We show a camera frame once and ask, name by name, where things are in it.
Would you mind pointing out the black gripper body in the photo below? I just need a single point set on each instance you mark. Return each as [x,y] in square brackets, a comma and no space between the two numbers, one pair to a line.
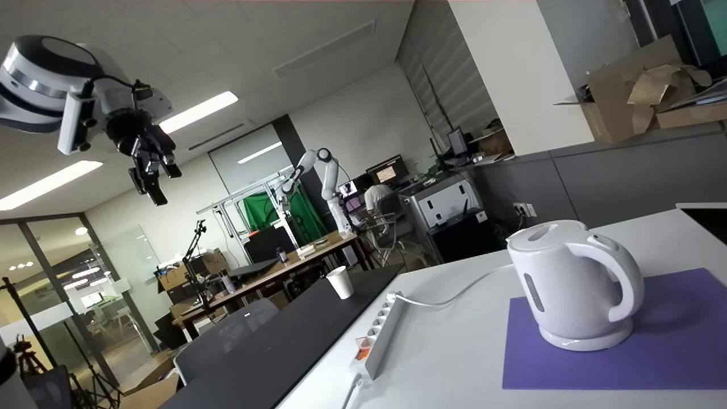
[138,138]

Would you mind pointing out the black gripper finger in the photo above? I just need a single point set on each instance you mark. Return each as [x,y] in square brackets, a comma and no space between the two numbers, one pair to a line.
[172,168]
[157,193]

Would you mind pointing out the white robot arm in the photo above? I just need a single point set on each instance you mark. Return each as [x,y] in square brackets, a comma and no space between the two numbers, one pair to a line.
[81,92]

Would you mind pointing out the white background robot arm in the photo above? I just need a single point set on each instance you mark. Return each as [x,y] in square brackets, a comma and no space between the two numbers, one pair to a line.
[329,186]

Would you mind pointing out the green cloth screen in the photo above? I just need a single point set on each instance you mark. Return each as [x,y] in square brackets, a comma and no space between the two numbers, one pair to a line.
[302,217]

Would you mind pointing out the wooden background table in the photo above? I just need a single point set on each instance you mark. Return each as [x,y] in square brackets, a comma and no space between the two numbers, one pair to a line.
[302,258]

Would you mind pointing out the grey office chair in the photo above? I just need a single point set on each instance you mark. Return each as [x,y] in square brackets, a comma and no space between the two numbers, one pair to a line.
[221,339]

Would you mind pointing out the white paper cup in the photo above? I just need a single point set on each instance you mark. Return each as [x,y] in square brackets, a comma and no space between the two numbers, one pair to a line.
[339,281]

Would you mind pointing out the black tripod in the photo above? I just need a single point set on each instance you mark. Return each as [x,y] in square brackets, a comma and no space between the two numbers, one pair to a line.
[49,378]

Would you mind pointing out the white power strip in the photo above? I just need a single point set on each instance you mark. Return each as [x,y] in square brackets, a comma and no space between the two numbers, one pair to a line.
[373,346]

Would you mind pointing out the white cabinet printer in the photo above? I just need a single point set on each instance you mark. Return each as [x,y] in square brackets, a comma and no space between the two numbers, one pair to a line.
[448,201]

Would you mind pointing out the white electric kettle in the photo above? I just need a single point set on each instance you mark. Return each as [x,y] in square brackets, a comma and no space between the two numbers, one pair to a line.
[583,288]

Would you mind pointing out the cardboard boxes pile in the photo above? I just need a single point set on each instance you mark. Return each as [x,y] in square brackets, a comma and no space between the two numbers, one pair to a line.
[651,89]

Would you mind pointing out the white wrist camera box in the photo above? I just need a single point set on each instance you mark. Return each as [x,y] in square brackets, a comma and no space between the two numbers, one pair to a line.
[73,131]

